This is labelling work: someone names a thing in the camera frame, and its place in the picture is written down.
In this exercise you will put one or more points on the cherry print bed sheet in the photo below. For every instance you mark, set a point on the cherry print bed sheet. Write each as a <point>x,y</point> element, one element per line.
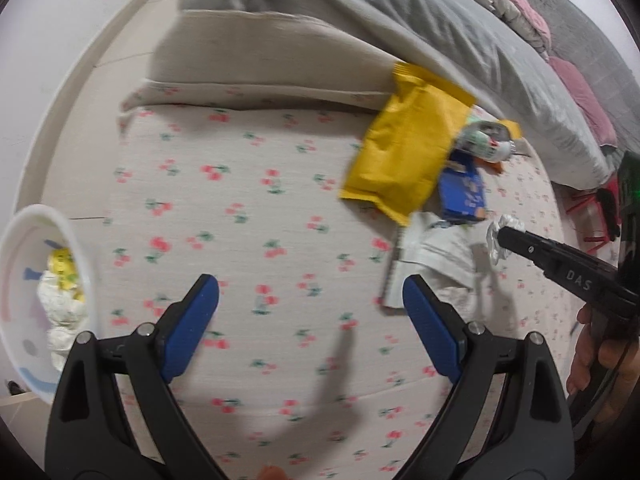
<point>222,148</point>

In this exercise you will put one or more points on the red stool frame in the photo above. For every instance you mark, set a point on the red stool frame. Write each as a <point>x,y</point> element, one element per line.
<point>598,220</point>

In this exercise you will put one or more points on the yellow snack bag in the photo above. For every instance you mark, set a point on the yellow snack bag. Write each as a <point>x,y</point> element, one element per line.
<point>407,145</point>

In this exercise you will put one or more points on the grey duvet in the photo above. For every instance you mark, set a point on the grey duvet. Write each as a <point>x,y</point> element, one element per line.
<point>466,44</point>

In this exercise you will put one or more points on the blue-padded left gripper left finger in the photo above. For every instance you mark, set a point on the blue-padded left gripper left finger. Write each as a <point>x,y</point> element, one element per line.
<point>89,435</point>

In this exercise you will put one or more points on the white plastic trash bin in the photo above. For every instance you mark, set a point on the white plastic trash bin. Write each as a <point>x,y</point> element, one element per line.
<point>32,234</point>

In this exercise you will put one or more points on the blue almond drink carton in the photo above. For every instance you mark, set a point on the blue almond drink carton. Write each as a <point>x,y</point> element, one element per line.
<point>461,190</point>

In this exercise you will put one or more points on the pink grey quilt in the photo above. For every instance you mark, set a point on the pink grey quilt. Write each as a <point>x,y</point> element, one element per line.
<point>527,23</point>

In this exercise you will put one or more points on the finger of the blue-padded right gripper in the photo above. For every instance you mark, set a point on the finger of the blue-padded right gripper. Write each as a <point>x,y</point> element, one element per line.
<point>585,276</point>

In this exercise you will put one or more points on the white AD milk bottle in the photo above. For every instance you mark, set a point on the white AD milk bottle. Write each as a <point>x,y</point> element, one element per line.
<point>488,141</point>

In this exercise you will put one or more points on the crumpled trash in bin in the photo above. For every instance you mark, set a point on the crumpled trash in bin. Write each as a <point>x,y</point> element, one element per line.
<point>62,297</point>

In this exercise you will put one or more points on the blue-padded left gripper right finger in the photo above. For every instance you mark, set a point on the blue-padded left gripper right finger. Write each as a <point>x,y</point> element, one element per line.
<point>531,434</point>

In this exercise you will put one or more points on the grey pillow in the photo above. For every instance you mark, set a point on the grey pillow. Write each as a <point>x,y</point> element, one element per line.
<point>580,41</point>

